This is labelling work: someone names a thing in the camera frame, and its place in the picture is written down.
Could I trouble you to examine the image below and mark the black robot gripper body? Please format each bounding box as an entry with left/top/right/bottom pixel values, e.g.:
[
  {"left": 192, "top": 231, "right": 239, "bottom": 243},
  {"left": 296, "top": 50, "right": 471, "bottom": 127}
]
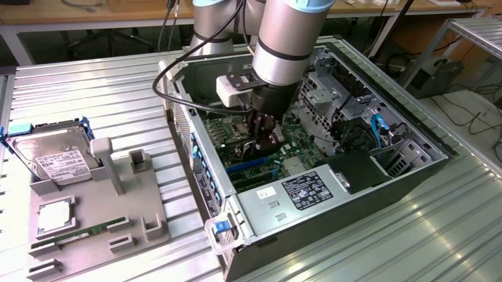
[{"left": 250, "top": 83, "right": 299, "bottom": 123}]

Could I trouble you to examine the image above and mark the CPU socket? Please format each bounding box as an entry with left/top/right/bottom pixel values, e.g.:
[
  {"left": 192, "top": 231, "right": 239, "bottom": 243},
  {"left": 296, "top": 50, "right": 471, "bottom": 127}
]
[{"left": 230, "top": 120, "right": 248, "bottom": 138}]

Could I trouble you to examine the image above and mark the green motherboard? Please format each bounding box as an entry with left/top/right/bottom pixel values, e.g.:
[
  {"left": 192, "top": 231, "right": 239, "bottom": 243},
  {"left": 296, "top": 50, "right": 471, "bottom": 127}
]
[{"left": 203, "top": 110, "right": 334, "bottom": 192}]

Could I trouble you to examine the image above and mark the blue expansion slot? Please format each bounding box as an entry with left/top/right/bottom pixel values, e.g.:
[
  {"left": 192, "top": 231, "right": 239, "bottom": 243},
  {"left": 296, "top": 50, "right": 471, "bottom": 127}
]
[{"left": 224, "top": 155, "right": 271, "bottom": 174}]

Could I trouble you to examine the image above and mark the silver chipset heat sink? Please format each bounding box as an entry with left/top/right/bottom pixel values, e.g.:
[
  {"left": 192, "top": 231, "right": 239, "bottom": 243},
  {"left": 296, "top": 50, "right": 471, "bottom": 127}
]
[{"left": 280, "top": 157, "right": 307, "bottom": 174}]

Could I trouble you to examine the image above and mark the metal disk bay cage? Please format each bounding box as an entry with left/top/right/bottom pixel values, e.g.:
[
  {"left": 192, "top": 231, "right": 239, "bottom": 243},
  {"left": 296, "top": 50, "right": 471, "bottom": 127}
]
[{"left": 295, "top": 69, "right": 356, "bottom": 143}]

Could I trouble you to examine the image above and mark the grey power supply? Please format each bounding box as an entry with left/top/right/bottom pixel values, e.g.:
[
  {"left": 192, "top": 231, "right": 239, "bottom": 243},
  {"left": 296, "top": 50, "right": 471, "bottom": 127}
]
[{"left": 236, "top": 163, "right": 351, "bottom": 237}]

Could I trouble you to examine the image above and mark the open black PC case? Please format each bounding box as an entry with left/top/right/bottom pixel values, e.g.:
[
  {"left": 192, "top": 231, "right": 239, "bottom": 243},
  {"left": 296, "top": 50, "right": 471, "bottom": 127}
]
[{"left": 158, "top": 35, "right": 459, "bottom": 282}]

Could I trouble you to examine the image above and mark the black plastic shroud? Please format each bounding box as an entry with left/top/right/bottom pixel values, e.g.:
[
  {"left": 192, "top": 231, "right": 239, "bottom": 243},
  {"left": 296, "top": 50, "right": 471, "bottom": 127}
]
[{"left": 324, "top": 149, "right": 394, "bottom": 195}]

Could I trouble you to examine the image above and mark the blue case latch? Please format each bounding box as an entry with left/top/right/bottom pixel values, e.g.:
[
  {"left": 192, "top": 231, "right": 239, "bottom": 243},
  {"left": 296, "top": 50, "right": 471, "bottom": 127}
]
[{"left": 210, "top": 220, "right": 231, "bottom": 236}]

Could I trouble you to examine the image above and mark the black box on floor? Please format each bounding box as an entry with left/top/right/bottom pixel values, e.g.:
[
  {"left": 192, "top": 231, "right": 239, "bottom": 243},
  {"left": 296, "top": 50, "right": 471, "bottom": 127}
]
[{"left": 406, "top": 58, "right": 465, "bottom": 100}]

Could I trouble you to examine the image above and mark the silver hard disk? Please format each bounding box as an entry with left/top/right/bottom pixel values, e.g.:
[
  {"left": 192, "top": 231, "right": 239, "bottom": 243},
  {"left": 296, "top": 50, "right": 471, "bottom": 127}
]
[{"left": 7, "top": 125, "right": 97, "bottom": 186}]

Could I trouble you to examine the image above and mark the wooden desk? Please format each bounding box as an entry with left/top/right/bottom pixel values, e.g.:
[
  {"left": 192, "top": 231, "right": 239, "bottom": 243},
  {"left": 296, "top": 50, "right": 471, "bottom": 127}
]
[{"left": 0, "top": 0, "right": 494, "bottom": 67}]

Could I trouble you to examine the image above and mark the grey parts rack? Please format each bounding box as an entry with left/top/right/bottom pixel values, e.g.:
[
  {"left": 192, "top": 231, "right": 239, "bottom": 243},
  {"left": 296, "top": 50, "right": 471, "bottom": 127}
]
[{"left": 24, "top": 136, "right": 172, "bottom": 280}]

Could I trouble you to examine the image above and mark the green RAM stick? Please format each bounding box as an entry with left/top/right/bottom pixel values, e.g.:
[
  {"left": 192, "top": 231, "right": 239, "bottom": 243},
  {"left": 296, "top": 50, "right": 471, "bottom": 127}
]
[{"left": 39, "top": 218, "right": 130, "bottom": 245}]

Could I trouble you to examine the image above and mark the metal slat side table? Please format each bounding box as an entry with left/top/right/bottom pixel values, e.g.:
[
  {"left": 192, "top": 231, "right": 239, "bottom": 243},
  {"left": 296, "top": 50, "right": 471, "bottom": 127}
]
[{"left": 402, "top": 18, "right": 502, "bottom": 92}]

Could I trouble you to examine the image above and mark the silver CPU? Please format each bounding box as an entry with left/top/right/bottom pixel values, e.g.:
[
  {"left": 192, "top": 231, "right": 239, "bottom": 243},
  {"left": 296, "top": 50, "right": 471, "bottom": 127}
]
[{"left": 37, "top": 201, "right": 75, "bottom": 230}]

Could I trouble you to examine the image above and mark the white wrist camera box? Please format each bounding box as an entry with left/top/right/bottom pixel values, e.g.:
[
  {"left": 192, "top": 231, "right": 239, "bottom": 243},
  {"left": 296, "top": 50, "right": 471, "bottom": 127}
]
[{"left": 214, "top": 74, "right": 256, "bottom": 109}]

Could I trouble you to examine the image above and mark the blue wire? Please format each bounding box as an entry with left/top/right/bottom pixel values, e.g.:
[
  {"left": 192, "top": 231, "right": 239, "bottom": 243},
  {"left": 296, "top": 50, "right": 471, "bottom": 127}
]
[{"left": 368, "top": 112, "right": 391, "bottom": 151}]

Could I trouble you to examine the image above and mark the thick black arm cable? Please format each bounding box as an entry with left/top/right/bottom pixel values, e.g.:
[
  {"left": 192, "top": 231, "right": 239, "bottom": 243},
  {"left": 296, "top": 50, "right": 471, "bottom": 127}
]
[{"left": 151, "top": 0, "right": 256, "bottom": 116}]

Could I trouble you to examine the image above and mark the hanging grey cable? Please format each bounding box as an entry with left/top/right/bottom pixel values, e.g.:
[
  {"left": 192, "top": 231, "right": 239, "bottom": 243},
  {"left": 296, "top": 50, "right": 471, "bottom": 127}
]
[{"left": 158, "top": 0, "right": 178, "bottom": 51}]

